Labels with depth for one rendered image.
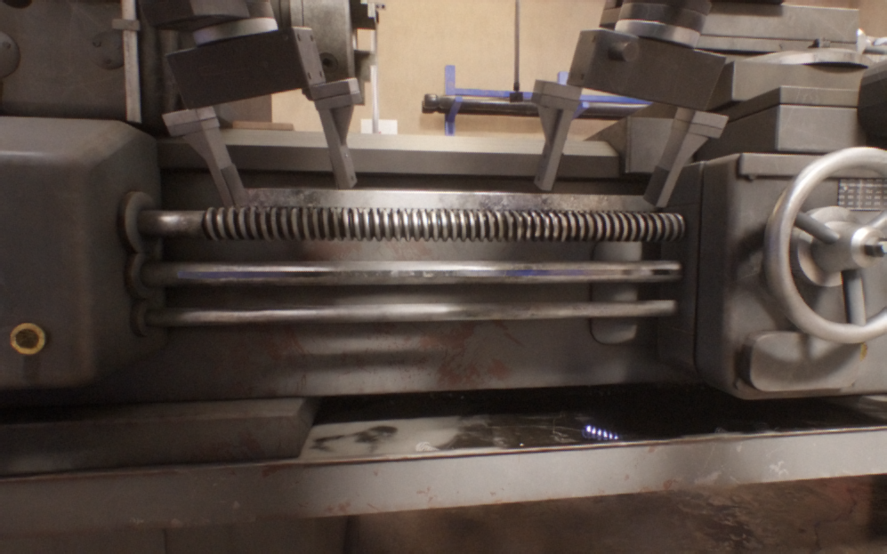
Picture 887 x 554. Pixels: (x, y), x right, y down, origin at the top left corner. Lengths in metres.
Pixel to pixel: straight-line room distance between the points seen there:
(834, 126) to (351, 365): 0.68
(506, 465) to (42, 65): 0.72
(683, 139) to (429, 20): 3.88
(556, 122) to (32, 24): 0.62
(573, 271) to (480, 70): 3.71
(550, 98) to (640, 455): 0.41
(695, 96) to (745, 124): 0.19
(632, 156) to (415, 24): 3.71
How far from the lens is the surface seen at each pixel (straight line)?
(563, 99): 0.46
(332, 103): 0.46
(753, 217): 0.63
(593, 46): 0.46
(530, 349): 0.69
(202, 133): 0.53
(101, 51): 0.72
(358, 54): 0.93
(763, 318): 0.65
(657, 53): 0.49
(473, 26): 4.37
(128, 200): 0.60
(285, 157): 0.64
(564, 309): 0.60
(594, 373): 0.74
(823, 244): 0.61
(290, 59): 0.46
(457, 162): 0.63
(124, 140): 0.63
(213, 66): 0.49
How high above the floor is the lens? 0.69
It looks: 4 degrees down
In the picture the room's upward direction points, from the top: straight up
